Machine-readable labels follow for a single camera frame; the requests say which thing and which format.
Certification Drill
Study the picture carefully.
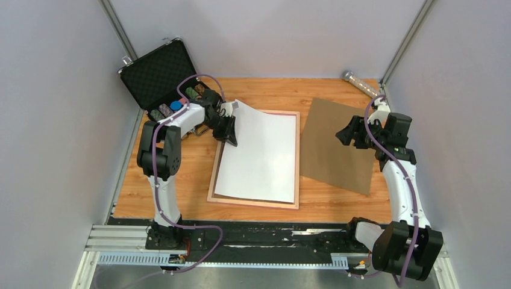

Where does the left aluminium enclosure post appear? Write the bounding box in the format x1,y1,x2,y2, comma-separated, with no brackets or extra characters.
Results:
99,0,138,66

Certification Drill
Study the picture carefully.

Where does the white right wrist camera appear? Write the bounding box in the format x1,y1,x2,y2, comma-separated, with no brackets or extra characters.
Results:
367,101,391,125

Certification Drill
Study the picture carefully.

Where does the blue poker chip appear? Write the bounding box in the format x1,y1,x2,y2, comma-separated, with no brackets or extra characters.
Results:
169,101,183,112

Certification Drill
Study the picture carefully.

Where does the brown backing board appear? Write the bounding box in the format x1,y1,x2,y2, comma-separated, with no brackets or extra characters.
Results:
299,98,375,195

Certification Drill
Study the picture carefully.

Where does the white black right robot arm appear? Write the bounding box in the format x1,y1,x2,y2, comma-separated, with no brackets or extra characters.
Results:
336,113,444,281

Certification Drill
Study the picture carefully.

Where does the aluminium enclosure post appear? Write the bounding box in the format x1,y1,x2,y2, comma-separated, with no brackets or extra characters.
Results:
380,0,436,89
99,0,138,66

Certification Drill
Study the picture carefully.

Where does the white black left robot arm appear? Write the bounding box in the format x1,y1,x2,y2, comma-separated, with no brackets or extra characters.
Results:
137,89,239,249

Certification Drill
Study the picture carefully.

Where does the glittery silver tube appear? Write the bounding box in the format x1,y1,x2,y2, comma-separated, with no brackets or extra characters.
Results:
341,70,381,99

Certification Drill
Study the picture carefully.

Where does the Great Wall photo print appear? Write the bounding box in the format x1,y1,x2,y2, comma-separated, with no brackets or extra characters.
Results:
215,100,295,203

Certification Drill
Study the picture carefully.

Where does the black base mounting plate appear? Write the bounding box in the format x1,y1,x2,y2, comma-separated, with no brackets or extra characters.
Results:
107,217,426,266

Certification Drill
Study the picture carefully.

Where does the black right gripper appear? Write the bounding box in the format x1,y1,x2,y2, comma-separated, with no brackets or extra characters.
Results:
335,115,386,149

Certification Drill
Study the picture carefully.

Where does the aluminium front rail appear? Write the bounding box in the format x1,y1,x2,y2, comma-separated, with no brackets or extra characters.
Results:
72,224,460,289

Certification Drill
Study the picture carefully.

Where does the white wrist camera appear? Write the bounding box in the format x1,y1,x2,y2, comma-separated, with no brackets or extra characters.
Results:
219,101,239,117
367,101,391,125

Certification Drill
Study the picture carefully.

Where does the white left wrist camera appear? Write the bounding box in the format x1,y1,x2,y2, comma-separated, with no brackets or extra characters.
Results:
219,101,239,117

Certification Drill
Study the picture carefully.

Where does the black poker chip case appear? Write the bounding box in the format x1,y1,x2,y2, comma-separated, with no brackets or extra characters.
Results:
119,39,210,121

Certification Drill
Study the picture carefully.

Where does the wooden picture frame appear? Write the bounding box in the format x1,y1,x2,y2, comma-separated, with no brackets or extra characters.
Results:
207,110,301,210

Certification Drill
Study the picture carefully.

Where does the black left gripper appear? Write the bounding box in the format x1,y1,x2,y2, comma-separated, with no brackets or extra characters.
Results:
203,114,239,147

